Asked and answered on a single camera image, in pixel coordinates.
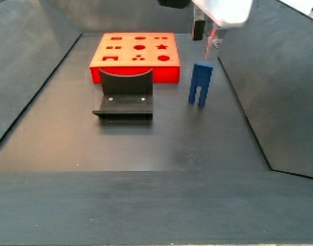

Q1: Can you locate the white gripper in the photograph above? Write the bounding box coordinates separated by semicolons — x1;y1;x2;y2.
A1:
191;0;253;57

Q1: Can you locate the blue square-circle peg object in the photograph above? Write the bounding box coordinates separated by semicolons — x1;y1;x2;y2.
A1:
188;61;214;107

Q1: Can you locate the red shape-sorting board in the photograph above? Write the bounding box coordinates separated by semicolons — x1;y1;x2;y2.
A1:
89;33;180;84

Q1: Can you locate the black curved holder stand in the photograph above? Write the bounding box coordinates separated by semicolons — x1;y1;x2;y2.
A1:
92;69;152;118

